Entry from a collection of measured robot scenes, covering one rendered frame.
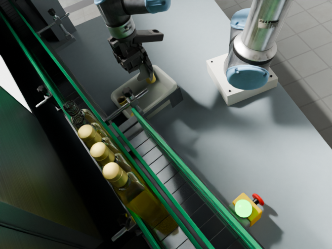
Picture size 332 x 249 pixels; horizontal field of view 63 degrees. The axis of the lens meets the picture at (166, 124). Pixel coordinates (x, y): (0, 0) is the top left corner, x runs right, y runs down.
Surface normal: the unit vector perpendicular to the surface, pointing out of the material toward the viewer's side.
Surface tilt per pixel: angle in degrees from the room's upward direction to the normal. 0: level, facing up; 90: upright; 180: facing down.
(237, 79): 96
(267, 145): 0
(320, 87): 0
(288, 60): 0
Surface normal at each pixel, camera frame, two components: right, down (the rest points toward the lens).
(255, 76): -0.18, 0.90
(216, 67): -0.15, -0.53
